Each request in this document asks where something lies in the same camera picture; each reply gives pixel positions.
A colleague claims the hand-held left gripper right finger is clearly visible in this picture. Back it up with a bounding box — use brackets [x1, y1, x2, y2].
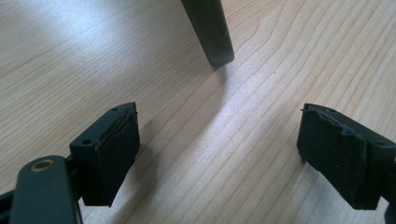
[296, 103, 396, 211]

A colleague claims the dark bar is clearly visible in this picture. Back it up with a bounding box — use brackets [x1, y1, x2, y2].
[180, 0, 235, 69]

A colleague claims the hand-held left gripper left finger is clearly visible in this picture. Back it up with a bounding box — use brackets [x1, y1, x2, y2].
[68, 102, 141, 208]

